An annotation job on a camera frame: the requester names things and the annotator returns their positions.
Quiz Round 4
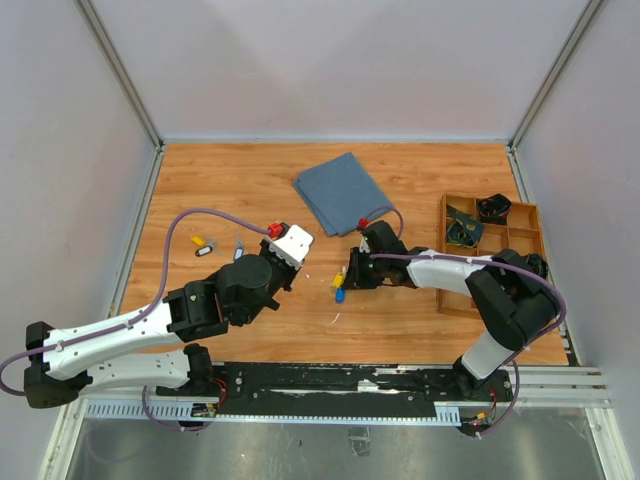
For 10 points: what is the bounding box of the light blue key tag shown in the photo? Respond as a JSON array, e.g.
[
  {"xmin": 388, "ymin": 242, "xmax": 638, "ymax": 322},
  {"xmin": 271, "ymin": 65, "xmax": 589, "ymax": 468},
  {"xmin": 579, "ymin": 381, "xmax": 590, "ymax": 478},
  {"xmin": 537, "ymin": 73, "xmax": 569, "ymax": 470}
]
[{"xmin": 233, "ymin": 245, "xmax": 244, "ymax": 261}]

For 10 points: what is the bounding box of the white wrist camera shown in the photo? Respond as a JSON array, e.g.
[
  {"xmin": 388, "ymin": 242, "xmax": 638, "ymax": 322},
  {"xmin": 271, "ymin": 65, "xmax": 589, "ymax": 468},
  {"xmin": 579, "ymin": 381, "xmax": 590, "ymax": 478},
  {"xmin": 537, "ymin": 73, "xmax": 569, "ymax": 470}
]
[
  {"xmin": 267, "ymin": 224, "xmax": 314, "ymax": 270},
  {"xmin": 359, "ymin": 237, "xmax": 370, "ymax": 253}
]

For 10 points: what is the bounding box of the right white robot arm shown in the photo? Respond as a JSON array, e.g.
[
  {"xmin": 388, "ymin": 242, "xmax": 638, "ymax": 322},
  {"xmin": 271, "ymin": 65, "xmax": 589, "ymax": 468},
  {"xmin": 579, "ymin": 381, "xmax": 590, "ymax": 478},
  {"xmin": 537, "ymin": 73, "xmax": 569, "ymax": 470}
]
[{"xmin": 342, "ymin": 220, "xmax": 567, "ymax": 400}]

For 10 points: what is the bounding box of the dark blue key tag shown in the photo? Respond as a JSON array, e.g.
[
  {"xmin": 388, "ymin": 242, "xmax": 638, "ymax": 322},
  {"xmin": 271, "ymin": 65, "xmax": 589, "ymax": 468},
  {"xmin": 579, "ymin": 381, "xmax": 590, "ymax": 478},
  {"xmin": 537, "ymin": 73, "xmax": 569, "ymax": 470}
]
[{"xmin": 335, "ymin": 288, "xmax": 345, "ymax": 304}]

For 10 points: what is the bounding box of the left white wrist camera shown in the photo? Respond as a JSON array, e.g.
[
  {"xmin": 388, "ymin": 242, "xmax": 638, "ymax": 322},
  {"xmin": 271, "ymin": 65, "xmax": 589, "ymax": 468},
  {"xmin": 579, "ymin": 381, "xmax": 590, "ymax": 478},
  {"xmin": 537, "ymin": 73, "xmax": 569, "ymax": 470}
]
[{"xmin": 267, "ymin": 224, "xmax": 314, "ymax": 270}]

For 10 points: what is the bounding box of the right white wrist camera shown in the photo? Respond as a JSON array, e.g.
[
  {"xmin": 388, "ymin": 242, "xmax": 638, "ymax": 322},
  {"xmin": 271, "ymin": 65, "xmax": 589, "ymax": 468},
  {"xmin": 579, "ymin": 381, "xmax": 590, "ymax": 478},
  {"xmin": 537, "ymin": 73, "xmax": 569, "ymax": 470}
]
[{"xmin": 359, "ymin": 237, "xmax": 370, "ymax": 253}]

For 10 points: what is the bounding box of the yellow key tag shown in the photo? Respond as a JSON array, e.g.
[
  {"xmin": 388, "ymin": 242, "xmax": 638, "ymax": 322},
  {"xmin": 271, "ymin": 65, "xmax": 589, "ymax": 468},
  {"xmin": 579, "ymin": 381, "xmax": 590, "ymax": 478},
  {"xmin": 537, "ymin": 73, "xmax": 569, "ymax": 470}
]
[
  {"xmin": 190, "ymin": 235, "xmax": 207, "ymax": 247},
  {"xmin": 331, "ymin": 273, "xmax": 345, "ymax": 289}
]

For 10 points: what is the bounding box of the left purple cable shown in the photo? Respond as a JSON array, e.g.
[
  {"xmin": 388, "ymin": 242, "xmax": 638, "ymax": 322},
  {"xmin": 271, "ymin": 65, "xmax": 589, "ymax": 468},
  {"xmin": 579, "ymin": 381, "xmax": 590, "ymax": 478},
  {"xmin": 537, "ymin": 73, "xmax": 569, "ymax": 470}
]
[{"xmin": 0, "ymin": 208, "xmax": 286, "ymax": 399}]

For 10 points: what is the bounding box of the folded blue cloth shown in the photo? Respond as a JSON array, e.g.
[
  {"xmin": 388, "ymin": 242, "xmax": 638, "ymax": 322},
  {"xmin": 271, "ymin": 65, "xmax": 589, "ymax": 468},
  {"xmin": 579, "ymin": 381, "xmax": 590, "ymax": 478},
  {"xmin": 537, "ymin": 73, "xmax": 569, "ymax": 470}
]
[{"xmin": 292, "ymin": 152, "xmax": 393, "ymax": 237}]

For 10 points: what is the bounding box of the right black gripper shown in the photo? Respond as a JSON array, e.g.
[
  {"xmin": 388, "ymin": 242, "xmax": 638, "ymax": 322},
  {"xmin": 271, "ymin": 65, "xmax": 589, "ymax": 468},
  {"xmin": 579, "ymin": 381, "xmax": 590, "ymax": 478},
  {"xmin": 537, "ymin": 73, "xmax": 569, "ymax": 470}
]
[{"xmin": 342, "ymin": 246, "xmax": 388, "ymax": 290}]

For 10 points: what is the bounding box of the wooden compartment tray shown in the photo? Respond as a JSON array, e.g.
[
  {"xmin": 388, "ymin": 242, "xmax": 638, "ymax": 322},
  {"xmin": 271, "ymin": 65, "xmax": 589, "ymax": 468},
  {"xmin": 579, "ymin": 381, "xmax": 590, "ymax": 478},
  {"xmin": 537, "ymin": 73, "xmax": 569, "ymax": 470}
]
[{"xmin": 437, "ymin": 193, "xmax": 549, "ymax": 316}]

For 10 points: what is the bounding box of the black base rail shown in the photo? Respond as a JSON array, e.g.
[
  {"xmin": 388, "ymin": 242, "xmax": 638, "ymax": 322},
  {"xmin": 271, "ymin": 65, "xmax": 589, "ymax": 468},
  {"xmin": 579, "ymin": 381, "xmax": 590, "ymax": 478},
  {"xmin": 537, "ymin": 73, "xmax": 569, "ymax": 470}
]
[{"xmin": 142, "ymin": 362, "xmax": 518, "ymax": 431}]

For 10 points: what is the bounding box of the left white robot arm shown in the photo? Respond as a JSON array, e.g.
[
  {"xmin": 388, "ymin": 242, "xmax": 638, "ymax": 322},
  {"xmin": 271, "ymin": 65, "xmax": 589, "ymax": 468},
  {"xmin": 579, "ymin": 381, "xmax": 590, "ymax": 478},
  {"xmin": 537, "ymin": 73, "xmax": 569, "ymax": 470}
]
[{"xmin": 1, "ymin": 233, "xmax": 311, "ymax": 409}]

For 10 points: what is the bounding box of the dark green rolled tie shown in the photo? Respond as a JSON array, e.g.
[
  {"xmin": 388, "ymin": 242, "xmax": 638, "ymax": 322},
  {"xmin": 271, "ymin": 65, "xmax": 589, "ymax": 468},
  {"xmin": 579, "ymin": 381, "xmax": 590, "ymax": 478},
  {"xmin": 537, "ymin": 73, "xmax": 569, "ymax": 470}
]
[{"xmin": 525, "ymin": 253, "xmax": 549, "ymax": 280}]

